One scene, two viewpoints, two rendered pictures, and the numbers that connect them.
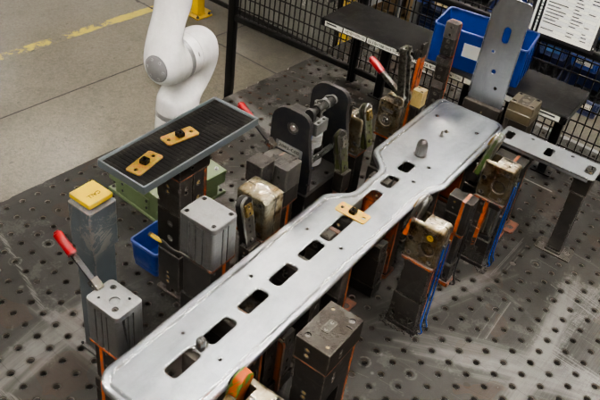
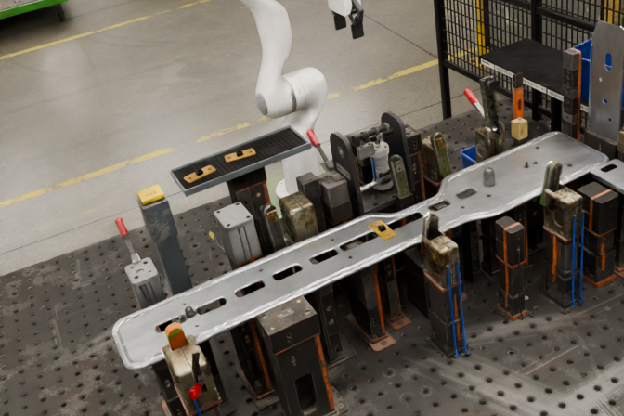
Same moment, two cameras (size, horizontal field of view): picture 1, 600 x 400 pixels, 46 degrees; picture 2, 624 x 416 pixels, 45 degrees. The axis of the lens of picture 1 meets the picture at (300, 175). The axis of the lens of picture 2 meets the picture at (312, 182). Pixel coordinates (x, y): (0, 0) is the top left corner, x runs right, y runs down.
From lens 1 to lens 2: 0.98 m
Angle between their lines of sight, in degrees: 32
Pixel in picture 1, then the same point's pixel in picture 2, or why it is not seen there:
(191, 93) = (301, 125)
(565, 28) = not seen: outside the picture
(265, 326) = (245, 308)
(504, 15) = (603, 41)
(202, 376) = not seen: hidden behind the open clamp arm
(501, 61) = (609, 89)
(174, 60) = (271, 96)
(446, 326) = (490, 357)
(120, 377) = (125, 325)
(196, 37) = (300, 76)
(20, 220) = (185, 227)
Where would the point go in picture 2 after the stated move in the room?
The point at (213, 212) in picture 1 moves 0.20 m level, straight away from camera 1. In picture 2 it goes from (236, 214) to (270, 173)
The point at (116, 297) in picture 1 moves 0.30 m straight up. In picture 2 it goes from (143, 269) to (106, 166)
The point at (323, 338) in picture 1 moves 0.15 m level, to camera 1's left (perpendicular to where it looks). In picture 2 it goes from (274, 321) to (221, 305)
